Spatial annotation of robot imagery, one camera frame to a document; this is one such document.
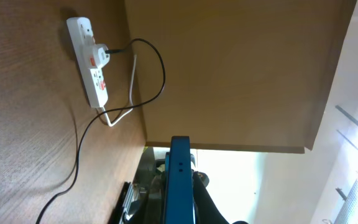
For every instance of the white power strip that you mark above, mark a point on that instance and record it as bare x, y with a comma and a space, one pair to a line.
82, 36

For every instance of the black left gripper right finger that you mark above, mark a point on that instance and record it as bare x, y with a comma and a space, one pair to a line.
206, 211

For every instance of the brown wooden side panel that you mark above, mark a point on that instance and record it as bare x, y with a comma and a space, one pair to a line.
242, 75

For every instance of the white charger plug adapter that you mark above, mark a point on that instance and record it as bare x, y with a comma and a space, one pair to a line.
96, 56

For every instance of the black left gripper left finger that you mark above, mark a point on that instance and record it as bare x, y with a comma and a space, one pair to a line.
142, 202

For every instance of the blue Galaxy smartphone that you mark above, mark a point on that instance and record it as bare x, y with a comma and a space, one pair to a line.
179, 205

